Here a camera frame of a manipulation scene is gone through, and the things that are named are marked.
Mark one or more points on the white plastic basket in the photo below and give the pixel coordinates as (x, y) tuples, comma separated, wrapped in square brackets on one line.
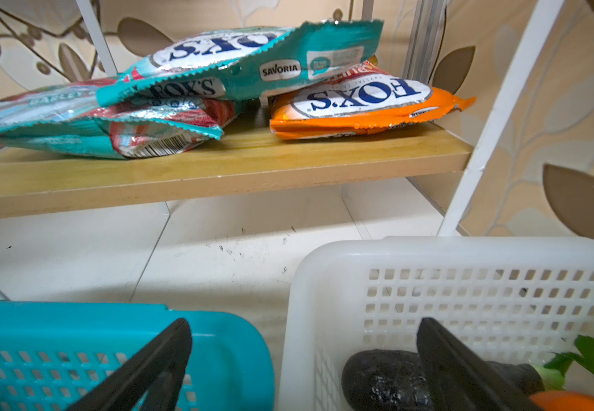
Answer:
[(509, 299)]

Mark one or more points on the white wooden two-tier shelf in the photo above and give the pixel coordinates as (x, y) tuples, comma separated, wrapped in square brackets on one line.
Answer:
[(250, 159)]

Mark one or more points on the teal plastic basket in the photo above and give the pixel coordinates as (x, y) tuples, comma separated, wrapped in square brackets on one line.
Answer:
[(52, 354)]

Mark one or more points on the orange Fox's candy bag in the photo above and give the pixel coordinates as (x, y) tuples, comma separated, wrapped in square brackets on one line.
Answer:
[(365, 100)]

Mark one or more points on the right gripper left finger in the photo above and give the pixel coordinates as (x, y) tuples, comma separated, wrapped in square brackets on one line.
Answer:
[(151, 379)]

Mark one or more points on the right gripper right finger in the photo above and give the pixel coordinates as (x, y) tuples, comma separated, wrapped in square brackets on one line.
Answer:
[(458, 379)]

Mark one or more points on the pink Fox's candy bag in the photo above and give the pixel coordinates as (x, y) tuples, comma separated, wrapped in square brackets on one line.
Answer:
[(67, 119)]

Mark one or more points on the orange carrot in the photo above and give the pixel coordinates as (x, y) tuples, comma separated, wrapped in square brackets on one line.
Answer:
[(569, 378)]

